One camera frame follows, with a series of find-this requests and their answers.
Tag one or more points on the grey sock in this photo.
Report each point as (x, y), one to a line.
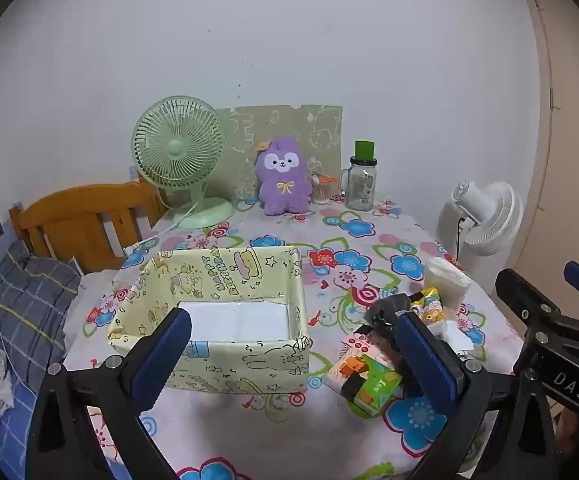
(387, 307)

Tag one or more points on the grey plaid pillow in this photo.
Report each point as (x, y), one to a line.
(29, 305)

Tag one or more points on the purple plush toy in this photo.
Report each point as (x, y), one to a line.
(282, 180)

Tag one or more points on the floral tablecloth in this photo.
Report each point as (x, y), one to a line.
(369, 255)

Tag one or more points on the green desk fan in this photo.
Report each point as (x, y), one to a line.
(174, 147)

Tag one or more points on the wooden bed headboard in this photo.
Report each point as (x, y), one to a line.
(84, 220)

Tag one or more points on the white standing fan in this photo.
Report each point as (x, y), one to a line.
(489, 215)

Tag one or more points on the green colourful pack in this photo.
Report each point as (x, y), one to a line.
(369, 385)

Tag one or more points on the blue bedsheet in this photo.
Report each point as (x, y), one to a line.
(4, 440)

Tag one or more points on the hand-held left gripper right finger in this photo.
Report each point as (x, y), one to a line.
(429, 360)

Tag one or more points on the person's right hand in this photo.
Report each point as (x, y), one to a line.
(567, 430)

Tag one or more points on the dark cloth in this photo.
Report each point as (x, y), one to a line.
(353, 385)

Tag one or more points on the green printed board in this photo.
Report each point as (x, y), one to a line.
(314, 130)

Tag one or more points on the glass mug jar green lid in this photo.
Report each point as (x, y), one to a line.
(362, 180)

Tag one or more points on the cotton swab jar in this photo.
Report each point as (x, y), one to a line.
(322, 190)

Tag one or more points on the yellow fabric storage box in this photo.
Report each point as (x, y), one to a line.
(239, 270)

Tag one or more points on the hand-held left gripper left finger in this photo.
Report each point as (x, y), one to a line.
(162, 355)

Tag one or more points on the pink pack with red dots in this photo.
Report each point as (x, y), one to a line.
(364, 345)

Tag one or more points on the yellow snack packet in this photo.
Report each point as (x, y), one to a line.
(429, 307)

